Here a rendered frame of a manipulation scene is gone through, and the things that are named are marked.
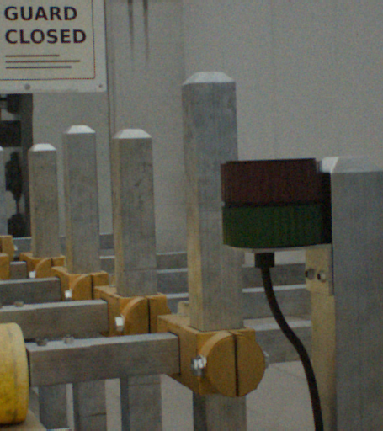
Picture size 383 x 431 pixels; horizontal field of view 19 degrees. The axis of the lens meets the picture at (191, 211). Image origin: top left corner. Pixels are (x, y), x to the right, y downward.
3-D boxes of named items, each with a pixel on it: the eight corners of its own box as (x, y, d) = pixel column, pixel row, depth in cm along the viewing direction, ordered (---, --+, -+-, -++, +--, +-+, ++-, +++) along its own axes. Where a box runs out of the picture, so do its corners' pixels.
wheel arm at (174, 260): (238, 266, 179) (238, 247, 179) (245, 268, 177) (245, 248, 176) (6, 282, 168) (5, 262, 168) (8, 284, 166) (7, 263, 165)
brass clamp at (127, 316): (144, 327, 127) (142, 282, 126) (180, 346, 114) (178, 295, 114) (89, 332, 125) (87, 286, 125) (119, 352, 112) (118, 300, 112)
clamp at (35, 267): (56, 283, 174) (55, 250, 174) (75, 292, 161) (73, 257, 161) (16, 285, 172) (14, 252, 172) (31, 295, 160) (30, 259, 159)
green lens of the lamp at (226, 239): (300, 236, 71) (299, 200, 71) (341, 242, 66) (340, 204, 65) (209, 241, 69) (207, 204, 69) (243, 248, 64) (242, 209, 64)
